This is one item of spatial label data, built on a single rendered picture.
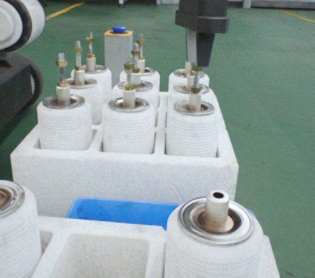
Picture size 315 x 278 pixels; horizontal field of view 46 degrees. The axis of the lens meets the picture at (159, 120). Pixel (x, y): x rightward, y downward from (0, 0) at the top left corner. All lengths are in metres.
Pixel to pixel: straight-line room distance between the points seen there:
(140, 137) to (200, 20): 0.22
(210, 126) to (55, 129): 0.27
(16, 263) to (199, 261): 0.19
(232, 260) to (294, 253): 0.42
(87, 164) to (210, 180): 0.21
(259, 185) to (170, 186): 0.35
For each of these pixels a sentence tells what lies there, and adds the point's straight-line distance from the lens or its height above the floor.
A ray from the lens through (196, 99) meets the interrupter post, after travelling 0.65.
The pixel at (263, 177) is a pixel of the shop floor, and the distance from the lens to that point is 0.99.
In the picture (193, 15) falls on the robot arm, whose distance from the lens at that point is 0.60.
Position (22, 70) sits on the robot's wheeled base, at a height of 0.17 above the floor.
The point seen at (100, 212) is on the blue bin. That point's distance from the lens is 0.65.
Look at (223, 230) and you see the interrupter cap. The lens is 0.38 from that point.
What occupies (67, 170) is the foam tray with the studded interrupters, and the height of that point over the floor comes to 0.15.
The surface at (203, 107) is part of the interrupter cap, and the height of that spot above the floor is 0.25.
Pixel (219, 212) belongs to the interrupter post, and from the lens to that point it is 0.37.
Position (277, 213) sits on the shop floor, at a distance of 0.87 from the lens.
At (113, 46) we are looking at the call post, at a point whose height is 0.28.
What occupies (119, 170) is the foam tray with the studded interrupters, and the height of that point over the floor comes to 0.16.
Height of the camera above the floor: 0.48
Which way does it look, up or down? 22 degrees down
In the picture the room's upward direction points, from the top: 2 degrees clockwise
